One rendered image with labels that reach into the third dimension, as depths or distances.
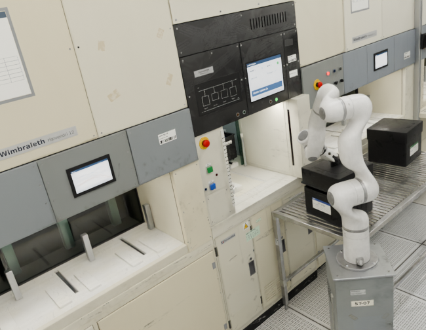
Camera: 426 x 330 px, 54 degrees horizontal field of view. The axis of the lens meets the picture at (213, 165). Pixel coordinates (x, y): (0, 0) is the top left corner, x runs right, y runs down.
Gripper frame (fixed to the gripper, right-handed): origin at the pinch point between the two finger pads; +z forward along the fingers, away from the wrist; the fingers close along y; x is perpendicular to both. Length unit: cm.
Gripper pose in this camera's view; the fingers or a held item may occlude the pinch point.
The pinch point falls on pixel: (335, 161)
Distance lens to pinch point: 245.3
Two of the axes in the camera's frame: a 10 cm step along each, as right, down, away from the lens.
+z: 7.0, 4.2, 5.7
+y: -5.3, -2.3, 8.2
